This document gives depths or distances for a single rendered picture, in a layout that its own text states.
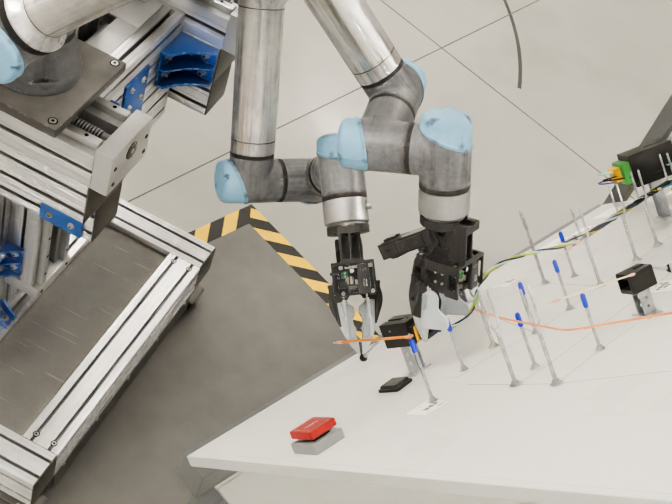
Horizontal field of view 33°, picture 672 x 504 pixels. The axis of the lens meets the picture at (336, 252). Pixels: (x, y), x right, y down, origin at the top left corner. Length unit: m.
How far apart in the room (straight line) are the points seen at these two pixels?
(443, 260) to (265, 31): 0.48
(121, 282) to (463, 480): 1.70
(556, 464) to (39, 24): 0.93
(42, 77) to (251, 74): 0.34
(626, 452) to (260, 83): 0.89
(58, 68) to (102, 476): 1.23
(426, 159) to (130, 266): 1.48
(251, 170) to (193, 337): 1.27
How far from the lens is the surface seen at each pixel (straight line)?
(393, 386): 1.77
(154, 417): 2.94
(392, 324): 1.79
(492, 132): 4.10
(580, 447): 1.35
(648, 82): 4.75
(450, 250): 1.67
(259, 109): 1.87
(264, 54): 1.86
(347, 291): 1.84
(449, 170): 1.61
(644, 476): 1.24
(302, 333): 3.20
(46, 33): 1.70
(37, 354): 2.76
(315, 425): 1.64
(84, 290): 2.89
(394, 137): 1.62
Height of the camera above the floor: 2.43
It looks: 45 degrees down
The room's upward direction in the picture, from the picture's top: 22 degrees clockwise
